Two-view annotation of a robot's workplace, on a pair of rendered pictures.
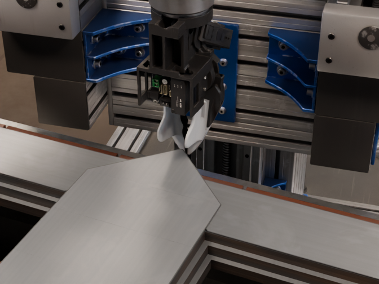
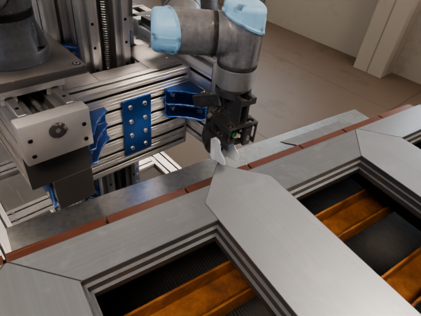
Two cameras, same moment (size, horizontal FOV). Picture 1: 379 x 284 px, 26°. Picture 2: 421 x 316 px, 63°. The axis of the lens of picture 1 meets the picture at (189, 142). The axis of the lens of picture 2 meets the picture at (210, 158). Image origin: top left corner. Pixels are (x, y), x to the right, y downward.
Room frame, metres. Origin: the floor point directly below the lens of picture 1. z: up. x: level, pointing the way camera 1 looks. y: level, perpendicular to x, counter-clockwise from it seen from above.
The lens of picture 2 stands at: (0.60, 0.55, 1.37)
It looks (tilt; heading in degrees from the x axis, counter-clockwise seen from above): 39 degrees down; 298
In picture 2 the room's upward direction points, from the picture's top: 7 degrees clockwise
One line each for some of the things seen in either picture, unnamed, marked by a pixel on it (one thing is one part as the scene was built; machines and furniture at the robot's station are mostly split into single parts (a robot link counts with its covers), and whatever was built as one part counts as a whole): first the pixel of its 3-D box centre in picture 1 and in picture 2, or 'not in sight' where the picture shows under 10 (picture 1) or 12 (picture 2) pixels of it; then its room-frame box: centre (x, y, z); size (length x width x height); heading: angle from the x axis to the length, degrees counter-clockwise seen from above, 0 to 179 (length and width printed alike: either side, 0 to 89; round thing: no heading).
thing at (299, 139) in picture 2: not in sight; (332, 140); (0.72, -0.52, 0.70); 0.39 x 0.12 x 0.04; 66
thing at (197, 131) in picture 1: (193, 132); (229, 152); (0.86, 0.00, 0.89); 0.06 x 0.03 x 0.09; 156
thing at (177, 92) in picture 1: (179, 55); (231, 114); (0.86, 0.01, 1.00); 0.09 x 0.08 x 0.12; 156
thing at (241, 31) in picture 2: not in sight; (239, 34); (0.87, 0.01, 1.16); 0.09 x 0.08 x 0.11; 39
